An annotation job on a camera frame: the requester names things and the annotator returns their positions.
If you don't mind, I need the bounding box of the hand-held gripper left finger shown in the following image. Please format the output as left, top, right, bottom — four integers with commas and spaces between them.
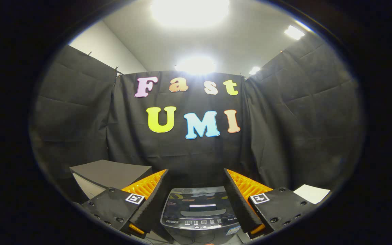
80, 169, 170, 239

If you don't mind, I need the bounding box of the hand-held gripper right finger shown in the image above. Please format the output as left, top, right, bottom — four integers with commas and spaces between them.
223, 168, 319, 239

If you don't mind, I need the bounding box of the dark grey washing machine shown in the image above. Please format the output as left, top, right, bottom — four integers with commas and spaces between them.
160, 186, 247, 245

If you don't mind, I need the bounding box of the grey cabinet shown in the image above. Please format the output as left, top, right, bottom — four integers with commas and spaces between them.
69, 160, 153, 199

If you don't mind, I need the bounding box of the white paper sheet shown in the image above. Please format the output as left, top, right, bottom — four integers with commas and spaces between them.
293, 184, 331, 204

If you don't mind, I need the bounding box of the black backdrop cloth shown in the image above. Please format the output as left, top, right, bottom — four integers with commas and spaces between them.
29, 44, 365, 205

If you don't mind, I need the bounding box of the large ceiling light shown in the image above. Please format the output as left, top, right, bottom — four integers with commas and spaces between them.
151, 0, 230, 28

